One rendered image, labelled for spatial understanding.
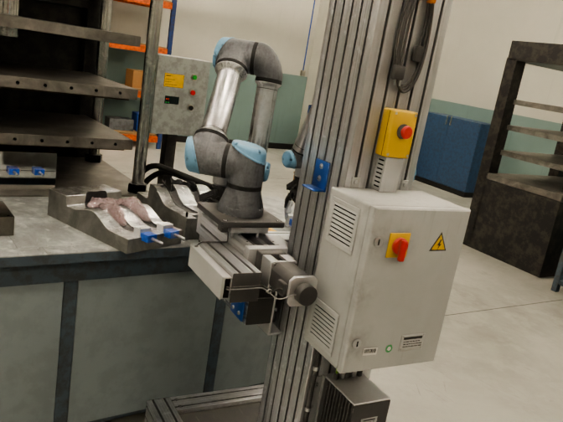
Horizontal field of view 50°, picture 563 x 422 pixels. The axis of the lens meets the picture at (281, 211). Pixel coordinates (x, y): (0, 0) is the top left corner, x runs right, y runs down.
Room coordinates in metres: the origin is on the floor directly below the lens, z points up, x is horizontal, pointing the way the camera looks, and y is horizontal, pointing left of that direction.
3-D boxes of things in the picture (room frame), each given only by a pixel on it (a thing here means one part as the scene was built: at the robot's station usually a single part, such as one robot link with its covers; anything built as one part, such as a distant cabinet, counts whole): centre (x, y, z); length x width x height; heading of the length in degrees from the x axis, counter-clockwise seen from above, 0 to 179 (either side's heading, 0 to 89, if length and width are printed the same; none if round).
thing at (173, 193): (2.50, 0.41, 0.92); 0.35 x 0.16 x 0.09; 37
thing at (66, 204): (2.24, 0.64, 0.86); 0.50 x 0.26 x 0.11; 55
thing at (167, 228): (2.13, 0.39, 0.86); 0.13 x 0.05 x 0.05; 55
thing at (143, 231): (2.04, 0.45, 0.86); 0.13 x 0.05 x 0.05; 55
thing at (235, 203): (1.92, 0.13, 1.09); 0.15 x 0.15 x 0.10
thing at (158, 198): (2.52, 0.41, 0.87); 0.50 x 0.26 x 0.14; 37
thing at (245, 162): (1.92, 0.14, 1.20); 0.13 x 0.12 x 0.14; 86
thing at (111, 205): (2.24, 0.64, 0.90); 0.26 x 0.18 x 0.08; 55
